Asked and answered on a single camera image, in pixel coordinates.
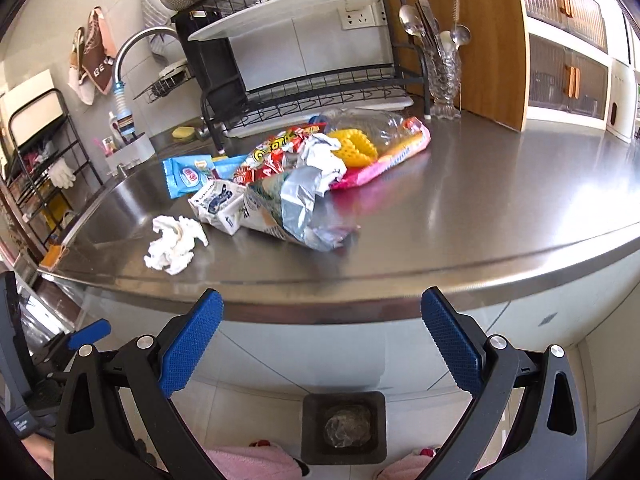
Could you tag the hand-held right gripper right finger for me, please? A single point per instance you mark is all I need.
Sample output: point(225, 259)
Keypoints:
point(450, 345)

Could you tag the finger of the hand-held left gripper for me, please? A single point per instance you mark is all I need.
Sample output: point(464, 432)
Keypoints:
point(90, 334)

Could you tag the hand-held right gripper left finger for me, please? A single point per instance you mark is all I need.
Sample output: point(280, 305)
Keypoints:
point(190, 345)

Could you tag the black trash bin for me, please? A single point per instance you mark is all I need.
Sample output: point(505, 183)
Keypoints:
point(312, 435)

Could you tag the yellow foam fruit net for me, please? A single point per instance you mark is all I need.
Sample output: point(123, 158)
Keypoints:
point(355, 150)

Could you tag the clear plastic bottle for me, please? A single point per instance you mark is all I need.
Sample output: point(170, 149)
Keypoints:
point(375, 125)

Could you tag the person's left forearm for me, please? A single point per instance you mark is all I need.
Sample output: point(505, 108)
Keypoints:
point(37, 455)

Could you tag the crumpled white tissue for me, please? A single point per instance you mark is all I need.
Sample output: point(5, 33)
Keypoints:
point(172, 245)

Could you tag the crumpled clear plastic wrap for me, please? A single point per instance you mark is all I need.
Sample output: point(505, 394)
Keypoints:
point(347, 427)

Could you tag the white milk carton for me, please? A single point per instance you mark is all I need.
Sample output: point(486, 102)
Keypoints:
point(217, 205)

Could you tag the white glove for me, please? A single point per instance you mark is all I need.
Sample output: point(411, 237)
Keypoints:
point(62, 172)

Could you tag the blue ice cream wrapper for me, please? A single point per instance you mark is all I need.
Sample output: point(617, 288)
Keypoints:
point(185, 177)

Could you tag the silver lined snack bag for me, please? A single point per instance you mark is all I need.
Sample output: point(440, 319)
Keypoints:
point(295, 210)

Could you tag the white organizer box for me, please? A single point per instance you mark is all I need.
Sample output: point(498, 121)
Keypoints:
point(132, 152)

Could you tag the pink snack wrapper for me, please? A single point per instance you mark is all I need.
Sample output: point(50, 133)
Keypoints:
point(400, 152)

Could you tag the red snack bag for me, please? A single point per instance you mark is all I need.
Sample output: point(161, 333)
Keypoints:
point(270, 157)

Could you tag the white red bottle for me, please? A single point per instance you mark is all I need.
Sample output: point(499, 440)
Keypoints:
point(113, 130)

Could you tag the yellow sponge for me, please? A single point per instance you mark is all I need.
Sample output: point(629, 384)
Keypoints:
point(184, 134)

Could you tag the black metal shelf rack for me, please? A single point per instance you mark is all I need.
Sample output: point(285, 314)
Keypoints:
point(30, 120)

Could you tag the crumpled white paper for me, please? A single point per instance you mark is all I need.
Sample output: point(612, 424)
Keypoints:
point(322, 160)

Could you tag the white drip tray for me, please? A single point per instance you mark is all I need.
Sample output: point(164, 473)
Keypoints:
point(360, 102)

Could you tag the glass utensil holder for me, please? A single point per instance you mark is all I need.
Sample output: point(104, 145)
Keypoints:
point(444, 80)

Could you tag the brown hanging towel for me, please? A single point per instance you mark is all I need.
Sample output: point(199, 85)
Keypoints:
point(97, 60)

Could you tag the black cutting board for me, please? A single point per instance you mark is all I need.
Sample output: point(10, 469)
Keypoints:
point(210, 65)

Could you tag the steel faucet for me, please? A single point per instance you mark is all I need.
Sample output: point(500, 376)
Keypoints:
point(135, 40)

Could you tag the small metal spoon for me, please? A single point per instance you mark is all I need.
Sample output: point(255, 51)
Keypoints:
point(461, 35)

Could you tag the wooden board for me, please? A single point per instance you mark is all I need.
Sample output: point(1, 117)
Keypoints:
point(490, 35)

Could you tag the storage drawer cabinet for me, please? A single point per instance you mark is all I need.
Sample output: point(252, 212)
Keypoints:
point(570, 50)

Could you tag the large metal spoon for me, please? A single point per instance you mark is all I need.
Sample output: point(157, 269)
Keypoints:
point(409, 17)

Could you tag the thin bottle brush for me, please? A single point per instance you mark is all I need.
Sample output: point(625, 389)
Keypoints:
point(456, 10)

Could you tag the table knife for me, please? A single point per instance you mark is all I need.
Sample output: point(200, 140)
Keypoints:
point(424, 7)

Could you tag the white rack shelf tray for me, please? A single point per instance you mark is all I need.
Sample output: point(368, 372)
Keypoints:
point(300, 10)

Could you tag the white wall socket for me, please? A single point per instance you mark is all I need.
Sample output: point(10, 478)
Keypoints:
point(357, 17)

